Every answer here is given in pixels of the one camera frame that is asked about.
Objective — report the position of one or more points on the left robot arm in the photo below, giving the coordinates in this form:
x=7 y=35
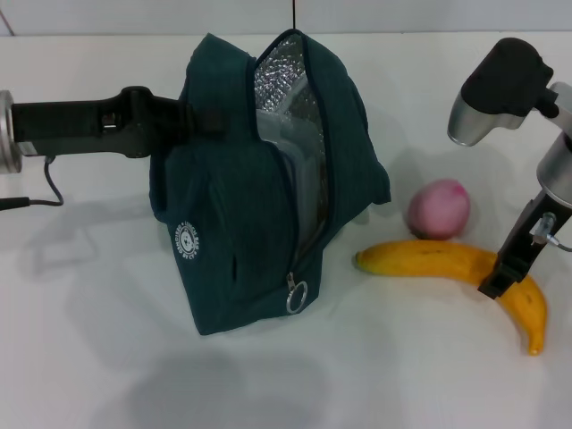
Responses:
x=9 y=134

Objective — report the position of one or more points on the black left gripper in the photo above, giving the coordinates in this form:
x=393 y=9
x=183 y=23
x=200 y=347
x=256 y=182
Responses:
x=80 y=125

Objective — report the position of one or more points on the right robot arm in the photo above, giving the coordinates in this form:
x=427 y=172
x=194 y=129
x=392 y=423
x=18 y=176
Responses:
x=500 y=80

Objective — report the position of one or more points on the dark teal insulated lunch bag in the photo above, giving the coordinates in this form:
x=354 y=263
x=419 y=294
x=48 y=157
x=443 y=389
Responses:
x=223 y=201

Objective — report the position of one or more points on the yellow banana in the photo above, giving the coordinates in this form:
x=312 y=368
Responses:
x=424 y=263

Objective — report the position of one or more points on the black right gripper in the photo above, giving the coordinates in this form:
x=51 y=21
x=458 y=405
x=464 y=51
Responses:
x=525 y=241

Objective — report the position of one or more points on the pink peach toy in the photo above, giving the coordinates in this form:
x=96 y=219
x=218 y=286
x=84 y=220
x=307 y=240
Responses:
x=438 y=207

